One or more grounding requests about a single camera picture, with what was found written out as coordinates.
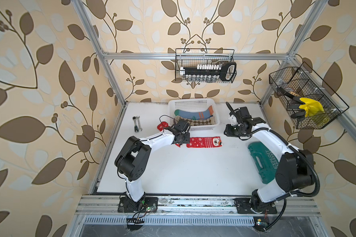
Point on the silver wrench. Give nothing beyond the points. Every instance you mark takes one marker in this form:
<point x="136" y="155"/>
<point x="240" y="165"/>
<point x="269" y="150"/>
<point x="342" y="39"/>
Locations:
<point x="138" y="123"/>

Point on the red christmas sock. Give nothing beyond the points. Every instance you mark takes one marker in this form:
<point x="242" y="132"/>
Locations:
<point x="162" y="125"/>
<point x="204" y="142"/>

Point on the right black wire basket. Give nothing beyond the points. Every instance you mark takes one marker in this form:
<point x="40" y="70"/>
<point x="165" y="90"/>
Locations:
<point x="304" y="81"/>

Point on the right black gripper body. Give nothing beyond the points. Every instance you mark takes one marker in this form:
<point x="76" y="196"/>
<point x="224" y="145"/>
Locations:
<point x="234" y="130"/>

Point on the brown argyle sock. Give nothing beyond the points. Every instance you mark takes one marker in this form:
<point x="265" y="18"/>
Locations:
<point x="214" y="119"/>
<point x="199" y="122"/>

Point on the black wire basket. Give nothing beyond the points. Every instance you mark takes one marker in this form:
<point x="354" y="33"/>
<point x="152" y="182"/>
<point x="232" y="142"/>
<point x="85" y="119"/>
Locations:
<point x="190" y="57"/>
<point x="304" y="81"/>

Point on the white plastic basket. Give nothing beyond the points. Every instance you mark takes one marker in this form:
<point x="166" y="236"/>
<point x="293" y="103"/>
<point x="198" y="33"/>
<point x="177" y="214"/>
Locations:
<point x="192" y="105"/>

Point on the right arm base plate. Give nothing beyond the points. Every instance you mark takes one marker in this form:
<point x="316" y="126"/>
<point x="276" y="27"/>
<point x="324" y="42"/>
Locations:
<point x="253" y="205"/>

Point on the black tool in basket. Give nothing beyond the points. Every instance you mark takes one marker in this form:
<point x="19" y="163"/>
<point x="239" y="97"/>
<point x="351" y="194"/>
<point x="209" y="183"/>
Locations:
<point x="295" y="107"/>

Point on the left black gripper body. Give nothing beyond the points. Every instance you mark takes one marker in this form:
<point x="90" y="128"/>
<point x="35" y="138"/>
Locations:
<point x="183" y="136"/>

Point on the back black wire basket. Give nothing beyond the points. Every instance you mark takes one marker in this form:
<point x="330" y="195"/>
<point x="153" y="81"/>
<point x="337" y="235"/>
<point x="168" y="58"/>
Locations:
<point x="190" y="57"/>

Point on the blue striped sock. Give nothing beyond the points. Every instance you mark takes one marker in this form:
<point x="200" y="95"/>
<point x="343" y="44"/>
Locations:
<point x="195" y="115"/>

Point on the black socket set holder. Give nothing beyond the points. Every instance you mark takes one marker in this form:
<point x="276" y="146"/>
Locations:
<point x="223" y="72"/>

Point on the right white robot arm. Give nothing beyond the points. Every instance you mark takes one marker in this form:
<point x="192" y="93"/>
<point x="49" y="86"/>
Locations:
<point x="295" y="174"/>

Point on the green plastic tool case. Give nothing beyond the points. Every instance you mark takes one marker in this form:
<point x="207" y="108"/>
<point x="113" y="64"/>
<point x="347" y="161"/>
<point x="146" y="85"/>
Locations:
<point x="265" y="161"/>

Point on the green handled ratchet wrench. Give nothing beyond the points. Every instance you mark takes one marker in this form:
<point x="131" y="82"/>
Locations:
<point x="136" y="129"/>

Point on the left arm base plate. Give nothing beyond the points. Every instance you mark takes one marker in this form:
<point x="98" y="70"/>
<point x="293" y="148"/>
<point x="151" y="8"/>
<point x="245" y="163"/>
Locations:
<point x="146" y="204"/>

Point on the yellow rubber glove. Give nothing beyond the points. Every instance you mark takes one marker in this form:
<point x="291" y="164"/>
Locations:
<point x="311" y="107"/>

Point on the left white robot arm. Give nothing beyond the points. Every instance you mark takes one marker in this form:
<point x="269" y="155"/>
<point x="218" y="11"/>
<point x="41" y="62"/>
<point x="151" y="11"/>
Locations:
<point x="132" y="160"/>

